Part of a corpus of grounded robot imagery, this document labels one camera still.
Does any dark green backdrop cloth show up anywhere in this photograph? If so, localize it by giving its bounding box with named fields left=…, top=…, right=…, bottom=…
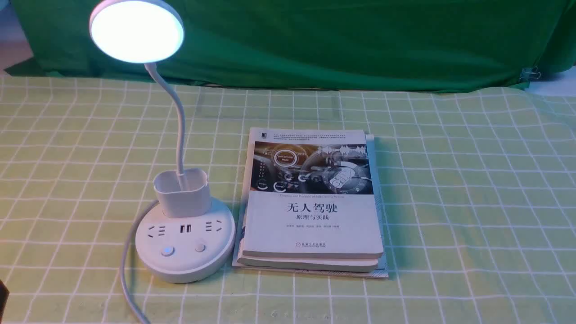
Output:
left=4, top=0, right=576, bottom=93

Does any white lamp power cable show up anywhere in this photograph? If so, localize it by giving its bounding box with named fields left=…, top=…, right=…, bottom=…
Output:
left=119, top=199, right=160, bottom=324

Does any metal binder clip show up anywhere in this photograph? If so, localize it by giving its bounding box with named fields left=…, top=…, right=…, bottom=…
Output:
left=518, top=66, right=542, bottom=83

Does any white self-driving textbook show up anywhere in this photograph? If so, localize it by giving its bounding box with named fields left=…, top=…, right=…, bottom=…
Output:
left=237, top=127, right=384, bottom=273

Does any white desk lamp with sockets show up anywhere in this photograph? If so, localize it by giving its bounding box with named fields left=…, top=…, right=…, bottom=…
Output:
left=89, top=0, right=236, bottom=284

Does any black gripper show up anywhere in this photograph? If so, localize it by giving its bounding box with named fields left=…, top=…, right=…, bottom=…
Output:
left=0, top=280, right=9, bottom=312

